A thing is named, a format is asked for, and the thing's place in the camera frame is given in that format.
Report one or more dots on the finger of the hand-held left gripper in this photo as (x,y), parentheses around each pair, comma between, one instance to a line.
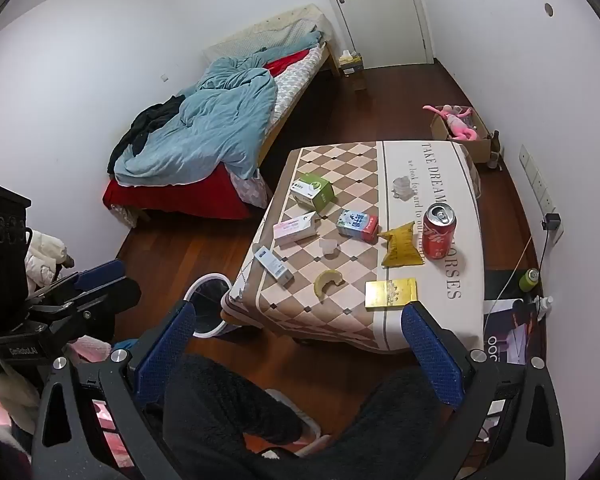
(112,302)
(100,274)

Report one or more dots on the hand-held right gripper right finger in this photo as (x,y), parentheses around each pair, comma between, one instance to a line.
(436,355)

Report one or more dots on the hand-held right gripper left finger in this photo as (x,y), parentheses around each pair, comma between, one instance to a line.
(164,355)

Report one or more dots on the white trash bin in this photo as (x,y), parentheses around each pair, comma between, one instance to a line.
(207,305)

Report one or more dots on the blue cartoon milk carton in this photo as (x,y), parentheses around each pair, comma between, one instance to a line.
(356,226)

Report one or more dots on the pink and white box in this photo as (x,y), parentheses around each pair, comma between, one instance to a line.
(295,229)

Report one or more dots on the blue cloth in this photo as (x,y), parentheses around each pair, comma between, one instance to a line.
(125,345)

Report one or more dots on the white puffy jacket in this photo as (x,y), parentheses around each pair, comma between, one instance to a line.
(45,255)

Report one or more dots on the person's black fleece pants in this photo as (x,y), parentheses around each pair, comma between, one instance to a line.
(215,410)

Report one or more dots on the gold flat box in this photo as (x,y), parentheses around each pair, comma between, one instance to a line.
(391,292)

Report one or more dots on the black printed floor poster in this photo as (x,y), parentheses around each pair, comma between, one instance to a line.
(510,330)

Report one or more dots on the pink cloth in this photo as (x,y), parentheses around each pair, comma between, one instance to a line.
(107,440)

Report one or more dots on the red bed sheet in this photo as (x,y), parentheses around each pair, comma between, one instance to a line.
(180,200)

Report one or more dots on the yellow crumpled wrapper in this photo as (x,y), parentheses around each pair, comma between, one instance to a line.
(401,246)

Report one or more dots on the red drink can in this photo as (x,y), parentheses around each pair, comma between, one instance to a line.
(439,237)

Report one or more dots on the small white bottle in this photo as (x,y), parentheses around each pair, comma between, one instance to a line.
(544,306)

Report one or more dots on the green drink can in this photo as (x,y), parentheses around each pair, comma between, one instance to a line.
(528,280)

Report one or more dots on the yellow banana toy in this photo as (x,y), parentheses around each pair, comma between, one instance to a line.
(325,282)

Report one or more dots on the small white and blue box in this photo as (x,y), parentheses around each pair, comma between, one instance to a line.
(274,266)

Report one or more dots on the white slipper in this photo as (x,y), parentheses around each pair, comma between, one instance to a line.
(305,420)

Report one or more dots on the small clear plastic piece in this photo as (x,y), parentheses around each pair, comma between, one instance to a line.
(330,247)

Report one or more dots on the black clothing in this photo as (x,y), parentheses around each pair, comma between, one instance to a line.
(147,120)

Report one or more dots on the crumpled clear plastic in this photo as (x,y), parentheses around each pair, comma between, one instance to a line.
(401,187)

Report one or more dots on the black charger plug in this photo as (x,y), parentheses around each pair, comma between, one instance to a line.
(551,222)

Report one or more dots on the light blue duvet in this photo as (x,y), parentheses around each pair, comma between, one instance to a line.
(215,130)

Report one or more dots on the checked printed tablecloth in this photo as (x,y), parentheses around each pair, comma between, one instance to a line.
(360,170)

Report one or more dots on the green and white box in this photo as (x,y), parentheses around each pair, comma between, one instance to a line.
(314,191)

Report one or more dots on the open cardboard box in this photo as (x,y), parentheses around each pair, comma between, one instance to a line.
(475,150)

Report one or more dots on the wooden bed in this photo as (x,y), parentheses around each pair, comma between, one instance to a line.
(300,80)

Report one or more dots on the tissue box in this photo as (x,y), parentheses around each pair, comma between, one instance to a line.
(351,64)

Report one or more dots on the white door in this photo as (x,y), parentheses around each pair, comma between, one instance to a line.
(380,15)

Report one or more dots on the grey wall power strip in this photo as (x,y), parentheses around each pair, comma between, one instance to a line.
(536,180)

